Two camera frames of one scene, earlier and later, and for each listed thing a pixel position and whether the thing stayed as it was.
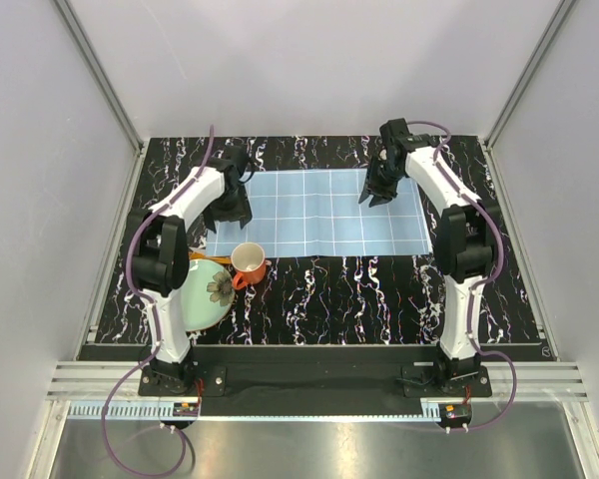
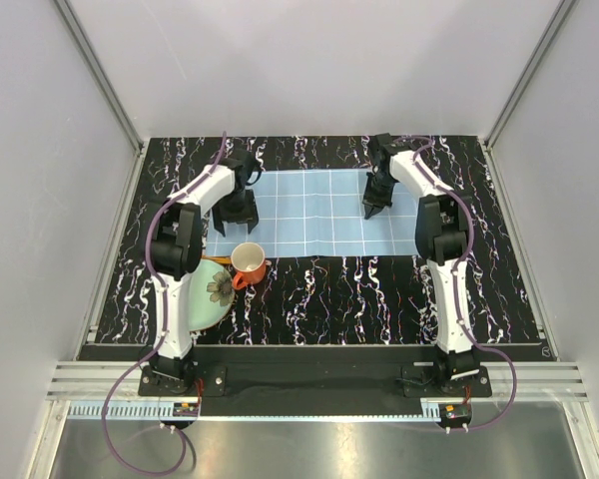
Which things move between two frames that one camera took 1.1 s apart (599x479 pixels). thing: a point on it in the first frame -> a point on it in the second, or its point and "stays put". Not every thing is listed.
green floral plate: (208, 299) stays put
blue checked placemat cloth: (319, 213) stays put
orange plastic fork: (222, 259) stays put
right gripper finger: (365, 194) -> (367, 211)
